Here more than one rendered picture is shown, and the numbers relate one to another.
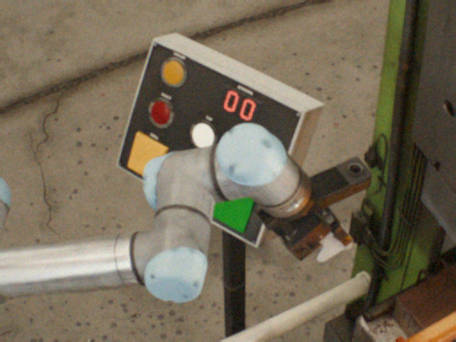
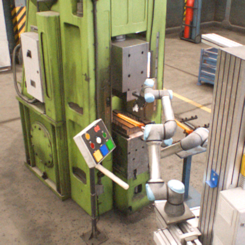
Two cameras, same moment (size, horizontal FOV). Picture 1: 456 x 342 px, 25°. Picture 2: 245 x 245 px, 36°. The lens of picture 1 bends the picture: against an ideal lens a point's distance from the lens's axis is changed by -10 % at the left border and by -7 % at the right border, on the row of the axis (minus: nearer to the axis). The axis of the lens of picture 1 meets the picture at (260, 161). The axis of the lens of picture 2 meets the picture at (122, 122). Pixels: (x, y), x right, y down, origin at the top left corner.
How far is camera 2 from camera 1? 3.16 m
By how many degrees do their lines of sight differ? 74
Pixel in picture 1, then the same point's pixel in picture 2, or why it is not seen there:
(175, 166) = (150, 91)
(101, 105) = not seen: outside the picture
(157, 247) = (167, 92)
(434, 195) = (129, 96)
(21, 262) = (171, 112)
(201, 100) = (93, 135)
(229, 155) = (151, 83)
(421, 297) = (126, 128)
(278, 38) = not seen: outside the picture
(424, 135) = (125, 87)
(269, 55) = not seen: outside the picture
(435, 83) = (125, 74)
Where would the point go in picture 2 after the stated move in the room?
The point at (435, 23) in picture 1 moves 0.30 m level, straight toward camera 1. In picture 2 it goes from (124, 63) to (160, 64)
